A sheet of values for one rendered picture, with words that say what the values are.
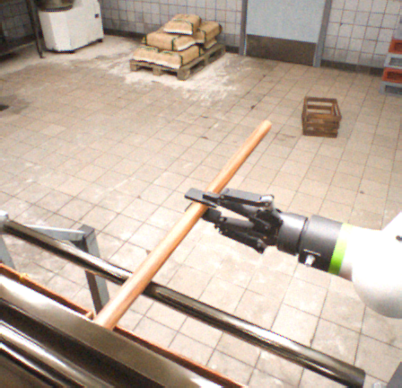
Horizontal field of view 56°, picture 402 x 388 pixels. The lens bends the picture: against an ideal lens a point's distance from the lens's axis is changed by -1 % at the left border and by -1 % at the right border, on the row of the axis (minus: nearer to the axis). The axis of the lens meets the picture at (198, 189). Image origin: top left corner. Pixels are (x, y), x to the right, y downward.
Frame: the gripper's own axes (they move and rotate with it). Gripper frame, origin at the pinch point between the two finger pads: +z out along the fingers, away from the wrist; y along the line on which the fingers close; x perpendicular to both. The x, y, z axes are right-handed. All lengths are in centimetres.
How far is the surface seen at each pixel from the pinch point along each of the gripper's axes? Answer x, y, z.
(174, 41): 343, 77, 211
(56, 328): -44, -23, -10
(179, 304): -21.4, 2.2, -6.9
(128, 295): -25.9, -1.2, -0.8
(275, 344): -21.3, 2.1, -22.4
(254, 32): 460, 87, 156
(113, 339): -43, -24, -15
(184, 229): -9.0, -1.0, -0.9
